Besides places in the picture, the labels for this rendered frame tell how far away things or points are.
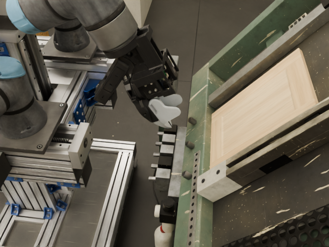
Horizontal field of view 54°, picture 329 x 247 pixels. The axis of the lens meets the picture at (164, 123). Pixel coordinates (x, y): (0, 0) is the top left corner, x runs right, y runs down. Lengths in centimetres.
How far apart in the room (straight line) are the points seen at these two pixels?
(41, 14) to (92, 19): 9
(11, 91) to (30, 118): 12
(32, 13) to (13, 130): 58
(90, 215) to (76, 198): 14
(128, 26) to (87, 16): 6
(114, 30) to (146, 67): 9
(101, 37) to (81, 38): 92
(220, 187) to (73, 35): 85
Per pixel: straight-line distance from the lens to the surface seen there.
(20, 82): 101
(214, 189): 101
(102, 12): 51
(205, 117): 128
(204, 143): 118
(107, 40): 52
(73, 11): 53
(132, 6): 361
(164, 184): 129
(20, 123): 108
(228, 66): 152
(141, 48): 54
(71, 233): 182
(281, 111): 102
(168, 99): 64
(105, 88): 61
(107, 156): 207
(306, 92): 100
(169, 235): 181
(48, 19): 57
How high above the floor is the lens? 178
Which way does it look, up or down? 45 degrees down
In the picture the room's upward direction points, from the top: straight up
